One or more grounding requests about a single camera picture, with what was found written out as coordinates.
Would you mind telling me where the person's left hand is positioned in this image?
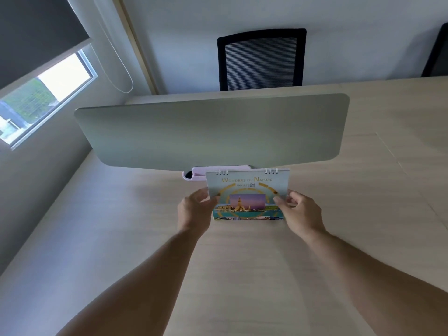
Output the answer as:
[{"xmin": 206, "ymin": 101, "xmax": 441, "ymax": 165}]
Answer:
[{"xmin": 177, "ymin": 187, "xmax": 220, "ymax": 238}]

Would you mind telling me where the person's right hand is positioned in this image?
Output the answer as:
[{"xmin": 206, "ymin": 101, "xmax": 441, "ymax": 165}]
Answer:
[{"xmin": 273, "ymin": 191, "xmax": 327, "ymax": 239}]

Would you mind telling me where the spiral-bound desk calendar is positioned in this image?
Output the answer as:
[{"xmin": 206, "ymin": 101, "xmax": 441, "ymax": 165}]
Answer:
[{"xmin": 205, "ymin": 168, "xmax": 291, "ymax": 221}]

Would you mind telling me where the person's left forearm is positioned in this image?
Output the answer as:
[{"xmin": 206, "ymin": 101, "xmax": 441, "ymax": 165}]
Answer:
[{"xmin": 55, "ymin": 229, "xmax": 201, "ymax": 336}]

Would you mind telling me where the person's right forearm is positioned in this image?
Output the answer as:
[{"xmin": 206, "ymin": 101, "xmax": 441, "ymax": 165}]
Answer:
[{"xmin": 305, "ymin": 230, "xmax": 448, "ymax": 336}]

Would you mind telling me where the black mesh office chair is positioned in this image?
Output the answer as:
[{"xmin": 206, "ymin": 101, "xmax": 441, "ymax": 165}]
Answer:
[{"xmin": 217, "ymin": 28, "xmax": 307, "ymax": 91}]

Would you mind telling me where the window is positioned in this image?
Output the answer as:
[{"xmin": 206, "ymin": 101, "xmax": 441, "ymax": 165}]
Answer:
[{"xmin": 0, "ymin": 43, "xmax": 99, "ymax": 151}]

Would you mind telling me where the dark roller blind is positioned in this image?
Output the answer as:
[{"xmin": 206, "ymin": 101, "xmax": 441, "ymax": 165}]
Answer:
[{"xmin": 0, "ymin": 0, "xmax": 91, "ymax": 91}]

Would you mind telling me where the beige wall trim strip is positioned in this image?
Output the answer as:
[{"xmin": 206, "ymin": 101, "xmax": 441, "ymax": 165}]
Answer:
[{"xmin": 111, "ymin": 0, "xmax": 160, "ymax": 95}]

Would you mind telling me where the white blind cord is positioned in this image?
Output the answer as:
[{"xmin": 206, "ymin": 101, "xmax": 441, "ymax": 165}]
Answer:
[{"xmin": 90, "ymin": 0, "xmax": 134, "ymax": 94}]

